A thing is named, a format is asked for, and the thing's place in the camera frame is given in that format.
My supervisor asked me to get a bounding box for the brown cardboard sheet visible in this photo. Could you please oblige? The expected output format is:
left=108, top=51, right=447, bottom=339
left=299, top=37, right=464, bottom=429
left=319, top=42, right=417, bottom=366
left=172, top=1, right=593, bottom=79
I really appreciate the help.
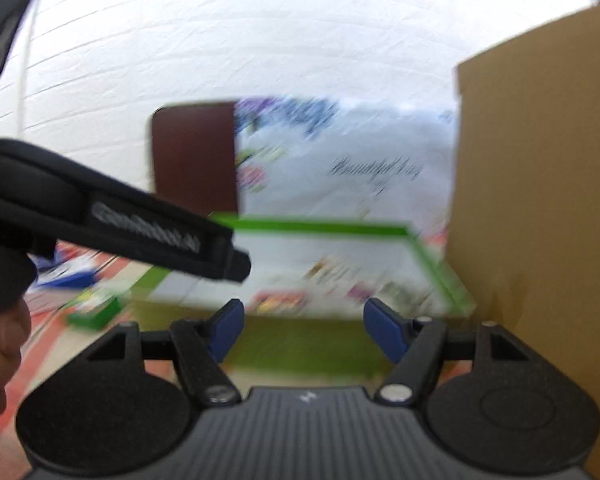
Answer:
left=446, top=5, right=600, bottom=478

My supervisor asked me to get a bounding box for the plaid red bed blanket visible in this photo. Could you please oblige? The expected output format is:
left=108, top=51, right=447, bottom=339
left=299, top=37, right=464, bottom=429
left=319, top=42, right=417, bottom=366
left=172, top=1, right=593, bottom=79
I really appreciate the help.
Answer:
left=0, top=245, right=152, bottom=480

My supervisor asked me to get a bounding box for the small green box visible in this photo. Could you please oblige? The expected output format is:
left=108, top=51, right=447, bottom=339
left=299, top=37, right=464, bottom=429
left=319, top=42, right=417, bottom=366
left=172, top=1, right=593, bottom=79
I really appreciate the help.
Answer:
left=64, top=288, right=126, bottom=332

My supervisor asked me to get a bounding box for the person left hand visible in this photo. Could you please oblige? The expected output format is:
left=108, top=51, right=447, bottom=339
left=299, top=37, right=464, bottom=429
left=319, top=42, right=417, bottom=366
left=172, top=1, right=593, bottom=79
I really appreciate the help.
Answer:
left=0, top=298, right=31, bottom=415

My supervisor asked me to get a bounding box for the floral white pillow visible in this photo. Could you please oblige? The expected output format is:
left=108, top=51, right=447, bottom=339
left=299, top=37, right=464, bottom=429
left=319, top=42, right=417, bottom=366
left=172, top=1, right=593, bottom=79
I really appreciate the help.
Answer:
left=234, top=96, right=457, bottom=236

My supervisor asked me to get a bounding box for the white blue HP box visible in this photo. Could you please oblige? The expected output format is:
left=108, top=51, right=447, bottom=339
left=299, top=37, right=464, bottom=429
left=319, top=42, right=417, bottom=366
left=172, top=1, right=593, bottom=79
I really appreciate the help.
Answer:
left=32, top=249, right=98, bottom=289

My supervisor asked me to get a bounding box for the green cardboard box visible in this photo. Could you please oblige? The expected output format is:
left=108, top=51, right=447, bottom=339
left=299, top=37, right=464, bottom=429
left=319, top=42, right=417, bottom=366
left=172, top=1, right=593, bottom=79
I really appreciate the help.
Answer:
left=131, top=214, right=475, bottom=382

